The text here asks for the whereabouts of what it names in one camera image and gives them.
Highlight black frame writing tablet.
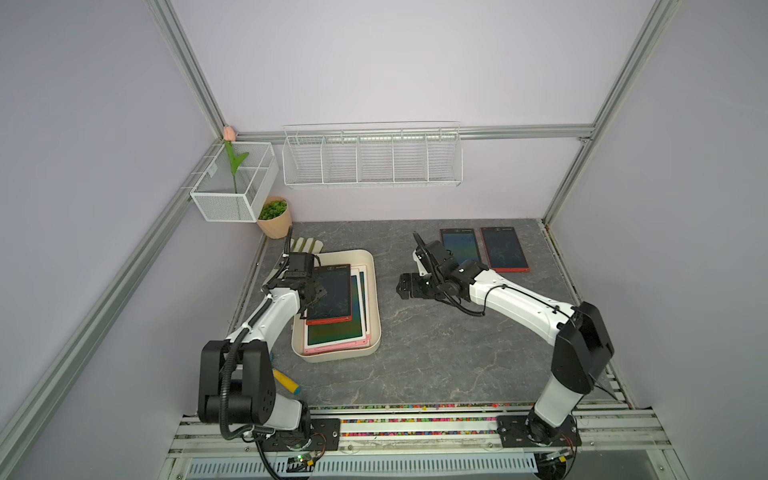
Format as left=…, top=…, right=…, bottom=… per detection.
left=305, top=264, right=352, bottom=326

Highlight large red writing tablet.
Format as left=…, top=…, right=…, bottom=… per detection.
left=440, top=228, right=482, bottom=264

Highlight white writing tablet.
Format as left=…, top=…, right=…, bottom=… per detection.
left=304, top=268, right=368, bottom=349

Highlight cream plastic storage tray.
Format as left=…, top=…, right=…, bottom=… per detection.
left=291, top=249, right=381, bottom=363

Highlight small red writing tablet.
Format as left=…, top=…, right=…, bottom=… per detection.
left=480, top=227, right=530, bottom=273

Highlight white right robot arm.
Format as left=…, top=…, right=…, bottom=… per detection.
left=396, top=260, right=615, bottom=446

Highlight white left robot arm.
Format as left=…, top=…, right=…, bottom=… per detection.
left=197, top=266, right=322, bottom=448

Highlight beige work glove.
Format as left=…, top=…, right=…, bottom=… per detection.
left=265, top=237, right=324, bottom=284

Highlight potted green plant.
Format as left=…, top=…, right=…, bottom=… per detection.
left=257, top=196, right=292, bottom=239

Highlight artificial pink tulip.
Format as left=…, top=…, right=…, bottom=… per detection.
left=223, top=126, right=250, bottom=194

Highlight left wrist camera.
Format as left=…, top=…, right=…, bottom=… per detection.
left=285, top=252, right=316, bottom=279

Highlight yellow blue handled tool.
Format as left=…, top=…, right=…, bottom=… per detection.
left=272, top=369, right=301, bottom=395

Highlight white mesh wall box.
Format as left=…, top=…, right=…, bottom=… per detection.
left=190, top=141, right=279, bottom=223

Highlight white wire wall shelf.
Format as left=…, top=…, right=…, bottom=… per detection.
left=283, top=121, right=464, bottom=188

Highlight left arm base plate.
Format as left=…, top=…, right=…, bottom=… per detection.
left=260, top=417, right=341, bottom=452

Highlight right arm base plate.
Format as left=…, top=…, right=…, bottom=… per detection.
left=496, top=414, right=582, bottom=448

